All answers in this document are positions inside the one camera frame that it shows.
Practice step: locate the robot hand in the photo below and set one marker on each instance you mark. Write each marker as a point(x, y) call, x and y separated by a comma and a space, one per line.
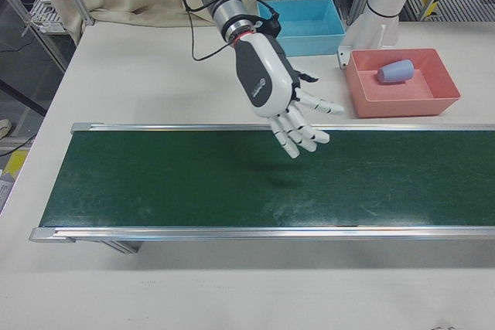
point(263, 75)

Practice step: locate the blue plastic cup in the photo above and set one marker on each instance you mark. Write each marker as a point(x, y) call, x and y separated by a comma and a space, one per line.
point(396, 72)

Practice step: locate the blue plastic box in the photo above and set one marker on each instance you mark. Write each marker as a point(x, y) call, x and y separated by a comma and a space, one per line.
point(309, 44)

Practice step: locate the pink plastic box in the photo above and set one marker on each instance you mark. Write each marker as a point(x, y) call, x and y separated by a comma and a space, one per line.
point(398, 107)

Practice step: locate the green conveyor belt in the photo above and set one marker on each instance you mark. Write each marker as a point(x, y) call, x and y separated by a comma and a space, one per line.
point(193, 183)

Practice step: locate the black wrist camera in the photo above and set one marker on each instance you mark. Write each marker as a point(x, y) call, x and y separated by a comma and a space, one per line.
point(272, 25)

